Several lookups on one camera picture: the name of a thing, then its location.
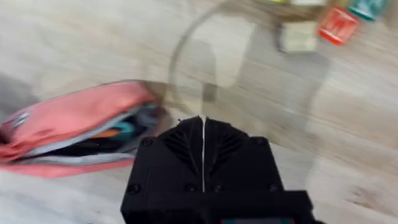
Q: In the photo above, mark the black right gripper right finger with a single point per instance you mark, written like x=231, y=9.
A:
x=239, y=165

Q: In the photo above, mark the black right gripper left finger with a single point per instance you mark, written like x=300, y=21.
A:
x=168, y=168

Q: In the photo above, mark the pink zip bag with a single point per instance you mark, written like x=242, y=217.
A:
x=71, y=124

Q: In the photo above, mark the cream toy block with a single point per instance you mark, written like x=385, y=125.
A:
x=297, y=37

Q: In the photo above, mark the red toy block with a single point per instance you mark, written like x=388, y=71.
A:
x=337, y=25

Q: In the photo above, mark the teal toy block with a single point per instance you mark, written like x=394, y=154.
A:
x=367, y=7

